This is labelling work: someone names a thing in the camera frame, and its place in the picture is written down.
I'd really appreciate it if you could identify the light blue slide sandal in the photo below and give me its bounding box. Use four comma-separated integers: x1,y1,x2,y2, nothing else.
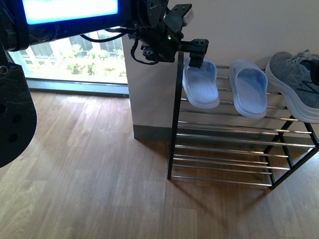
182,57,220,109
229,58,268,119

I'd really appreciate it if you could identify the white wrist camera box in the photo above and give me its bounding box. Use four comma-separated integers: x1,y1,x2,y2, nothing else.
182,8,194,26

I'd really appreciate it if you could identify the black cable loop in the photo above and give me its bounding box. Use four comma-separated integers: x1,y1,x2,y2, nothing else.
130,39,160,65

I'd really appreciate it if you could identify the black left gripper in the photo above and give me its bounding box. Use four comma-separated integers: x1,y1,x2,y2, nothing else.
128,3,209,69

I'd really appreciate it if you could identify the black perforated robot plate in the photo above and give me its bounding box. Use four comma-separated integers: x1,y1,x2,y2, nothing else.
0,63,37,167

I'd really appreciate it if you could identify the black metal shoe rack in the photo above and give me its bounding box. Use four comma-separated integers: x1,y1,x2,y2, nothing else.
167,63,319,189

